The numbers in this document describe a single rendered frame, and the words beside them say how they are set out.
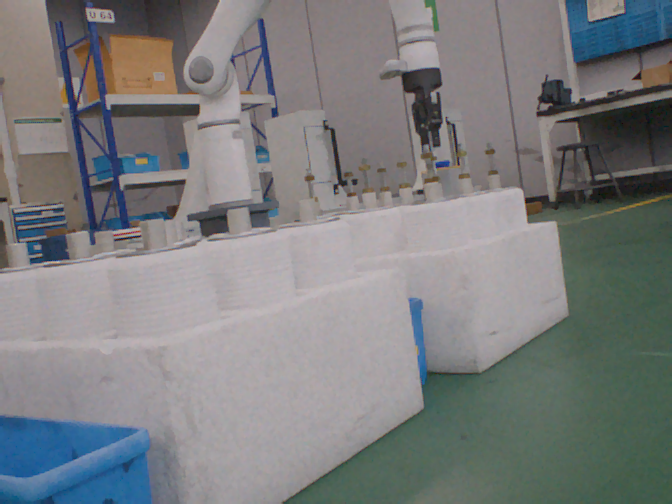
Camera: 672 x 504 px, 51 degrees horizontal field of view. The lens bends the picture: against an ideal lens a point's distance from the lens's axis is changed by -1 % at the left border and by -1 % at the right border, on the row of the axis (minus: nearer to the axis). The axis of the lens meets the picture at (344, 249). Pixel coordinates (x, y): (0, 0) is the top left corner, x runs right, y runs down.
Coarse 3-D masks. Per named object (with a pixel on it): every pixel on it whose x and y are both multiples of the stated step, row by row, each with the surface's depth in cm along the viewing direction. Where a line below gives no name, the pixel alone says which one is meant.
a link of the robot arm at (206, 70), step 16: (224, 0) 144; (240, 0) 143; (256, 0) 144; (224, 16) 144; (240, 16) 144; (256, 16) 146; (208, 32) 145; (224, 32) 144; (240, 32) 145; (208, 48) 145; (224, 48) 145; (192, 64) 146; (208, 64) 145; (224, 64) 145; (192, 80) 146; (208, 80) 146; (224, 80) 147
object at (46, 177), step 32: (0, 0) 666; (32, 0) 687; (0, 32) 664; (32, 32) 685; (0, 64) 662; (32, 64) 684; (32, 96) 682; (0, 160) 691; (32, 160) 678; (64, 160) 700; (0, 192) 703; (32, 192) 676; (64, 192) 698
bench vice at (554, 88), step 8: (552, 80) 531; (560, 80) 536; (544, 88) 524; (552, 88) 531; (560, 88) 538; (568, 88) 546; (544, 96) 527; (552, 96) 532; (560, 96) 539; (568, 96) 544; (560, 104) 539
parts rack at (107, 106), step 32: (96, 32) 571; (64, 64) 608; (96, 64) 571; (256, 64) 713; (128, 96) 588; (160, 96) 610; (192, 96) 633; (256, 96) 686; (256, 128) 727; (96, 192) 624; (96, 224) 619; (128, 224) 581
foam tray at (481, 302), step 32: (544, 224) 128; (384, 256) 110; (416, 256) 105; (448, 256) 102; (480, 256) 105; (512, 256) 114; (544, 256) 125; (416, 288) 106; (448, 288) 103; (480, 288) 104; (512, 288) 113; (544, 288) 124; (448, 320) 103; (480, 320) 103; (512, 320) 112; (544, 320) 123; (448, 352) 104; (480, 352) 102
